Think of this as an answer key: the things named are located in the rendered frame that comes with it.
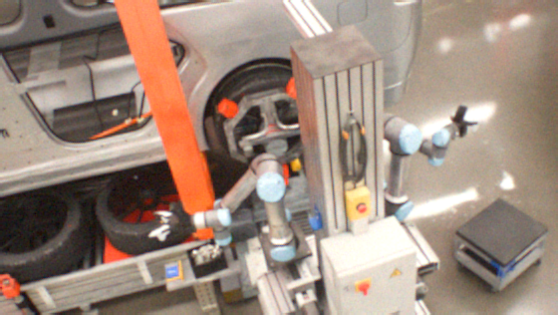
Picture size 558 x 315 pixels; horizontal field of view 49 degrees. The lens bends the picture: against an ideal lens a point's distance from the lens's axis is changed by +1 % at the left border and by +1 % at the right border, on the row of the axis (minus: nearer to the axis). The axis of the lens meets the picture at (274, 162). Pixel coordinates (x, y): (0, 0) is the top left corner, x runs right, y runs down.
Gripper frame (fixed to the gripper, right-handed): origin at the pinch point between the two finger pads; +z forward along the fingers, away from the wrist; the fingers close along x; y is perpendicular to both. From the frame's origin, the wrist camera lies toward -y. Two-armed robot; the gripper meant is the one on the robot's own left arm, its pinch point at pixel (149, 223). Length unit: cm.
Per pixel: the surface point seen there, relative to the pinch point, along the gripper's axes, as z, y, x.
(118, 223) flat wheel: 47, 62, 82
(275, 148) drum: -56, 27, 88
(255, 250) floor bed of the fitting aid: -32, 105, 88
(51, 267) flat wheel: 90, 76, 67
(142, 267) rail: 34, 83, 62
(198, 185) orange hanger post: -14, 22, 53
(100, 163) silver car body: 51, 27, 98
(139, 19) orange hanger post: -11, -79, 39
